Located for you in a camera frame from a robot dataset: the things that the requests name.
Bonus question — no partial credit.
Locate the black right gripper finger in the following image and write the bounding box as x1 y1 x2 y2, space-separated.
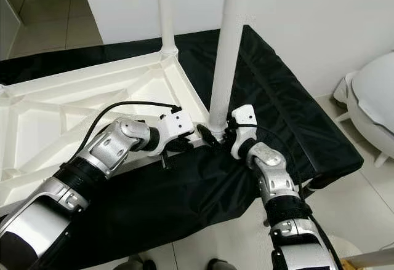
197 124 221 146

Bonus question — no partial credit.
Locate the white plastic children table top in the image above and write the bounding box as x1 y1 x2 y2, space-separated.
0 50 216 215

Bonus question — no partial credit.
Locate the black table cloth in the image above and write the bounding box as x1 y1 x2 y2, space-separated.
0 25 364 268

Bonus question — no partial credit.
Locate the white plastic chair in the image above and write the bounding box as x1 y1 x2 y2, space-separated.
332 52 394 166

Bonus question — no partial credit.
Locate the white round bar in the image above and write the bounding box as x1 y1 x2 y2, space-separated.
342 248 394 268

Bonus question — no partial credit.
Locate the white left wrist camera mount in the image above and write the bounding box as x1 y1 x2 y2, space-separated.
156 109 195 154

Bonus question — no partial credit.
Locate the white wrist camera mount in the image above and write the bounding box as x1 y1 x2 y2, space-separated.
156 109 195 154
231 104 258 160

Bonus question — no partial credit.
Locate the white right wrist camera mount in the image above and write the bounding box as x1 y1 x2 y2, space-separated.
231 104 258 160

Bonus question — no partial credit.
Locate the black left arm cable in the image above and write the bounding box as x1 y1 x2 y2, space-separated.
86 100 182 160

